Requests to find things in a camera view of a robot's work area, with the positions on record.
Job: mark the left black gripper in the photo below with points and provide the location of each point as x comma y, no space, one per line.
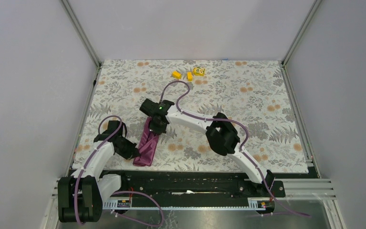
132,151

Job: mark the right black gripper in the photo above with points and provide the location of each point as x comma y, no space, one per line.
157,130

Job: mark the purple cloth napkin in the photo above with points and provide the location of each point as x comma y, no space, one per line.
147,146

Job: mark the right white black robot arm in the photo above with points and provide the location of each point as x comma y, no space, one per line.
220,132

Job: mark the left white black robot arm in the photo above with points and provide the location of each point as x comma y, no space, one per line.
81,194

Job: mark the yellow block left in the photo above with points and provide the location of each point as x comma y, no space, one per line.
176,75

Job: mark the yellow block middle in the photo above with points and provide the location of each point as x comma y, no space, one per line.
189,76

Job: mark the yellow patterned block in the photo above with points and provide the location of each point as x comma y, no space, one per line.
198,71

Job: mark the floral tablecloth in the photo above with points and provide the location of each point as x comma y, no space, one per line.
250,92

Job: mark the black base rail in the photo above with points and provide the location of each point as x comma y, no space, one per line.
193,189

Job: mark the left aluminium frame post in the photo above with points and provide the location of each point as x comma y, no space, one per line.
80,32

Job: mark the aluminium frame post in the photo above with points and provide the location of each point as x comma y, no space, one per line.
304,26
80,32

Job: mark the right aluminium frame post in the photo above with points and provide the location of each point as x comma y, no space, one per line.
304,26

